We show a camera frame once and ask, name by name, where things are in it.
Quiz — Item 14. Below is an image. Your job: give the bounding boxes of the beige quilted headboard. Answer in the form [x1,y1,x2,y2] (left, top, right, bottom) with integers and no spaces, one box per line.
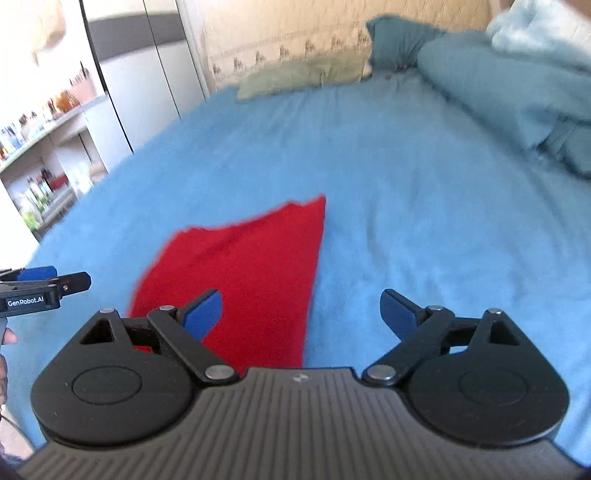
[203,0,491,90]

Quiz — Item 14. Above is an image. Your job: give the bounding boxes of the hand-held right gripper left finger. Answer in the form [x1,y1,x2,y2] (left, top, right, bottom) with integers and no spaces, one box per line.
[78,289,240,382]

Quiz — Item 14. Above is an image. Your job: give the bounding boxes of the red knit sweater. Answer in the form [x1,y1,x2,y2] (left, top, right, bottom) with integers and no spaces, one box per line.
[128,195,328,370]

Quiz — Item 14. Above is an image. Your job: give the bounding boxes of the teal pillow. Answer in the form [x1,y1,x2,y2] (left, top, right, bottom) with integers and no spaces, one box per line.
[366,16,446,75]

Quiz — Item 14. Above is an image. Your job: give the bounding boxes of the blue duvet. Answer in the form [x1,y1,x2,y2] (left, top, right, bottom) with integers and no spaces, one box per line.
[416,32,591,178]

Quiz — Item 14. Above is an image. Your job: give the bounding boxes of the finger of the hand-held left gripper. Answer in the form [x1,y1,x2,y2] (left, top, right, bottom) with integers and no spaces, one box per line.
[56,271,92,297]
[0,266,58,283]

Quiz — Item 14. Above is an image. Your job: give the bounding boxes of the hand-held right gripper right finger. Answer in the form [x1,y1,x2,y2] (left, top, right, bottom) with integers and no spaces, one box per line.
[362,289,523,387]

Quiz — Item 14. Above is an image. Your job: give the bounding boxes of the green pillow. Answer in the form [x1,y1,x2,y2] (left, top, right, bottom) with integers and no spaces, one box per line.
[236,58,370,101]

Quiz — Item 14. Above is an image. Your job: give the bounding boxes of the shelf with bottles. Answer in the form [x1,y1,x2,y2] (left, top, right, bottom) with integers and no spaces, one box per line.
[0,65,93,232]

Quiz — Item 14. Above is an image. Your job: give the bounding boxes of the person's left hand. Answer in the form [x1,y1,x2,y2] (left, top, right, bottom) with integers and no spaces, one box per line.
[0,326,20,407]

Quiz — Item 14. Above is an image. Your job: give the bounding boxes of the white shelf unit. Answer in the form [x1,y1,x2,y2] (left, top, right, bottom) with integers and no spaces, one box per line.
[0,95,114,243]

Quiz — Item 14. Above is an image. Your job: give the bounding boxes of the light blue blanket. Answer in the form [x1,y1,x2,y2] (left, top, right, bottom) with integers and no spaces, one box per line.
[486,0,591,61]

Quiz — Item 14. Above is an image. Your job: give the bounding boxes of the bed with blue sheet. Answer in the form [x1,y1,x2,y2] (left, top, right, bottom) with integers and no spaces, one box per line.
[4,74,591,467]

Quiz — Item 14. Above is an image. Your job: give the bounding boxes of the white and grey wardrobe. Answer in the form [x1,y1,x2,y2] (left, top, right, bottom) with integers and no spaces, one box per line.
[79,0,209,154]

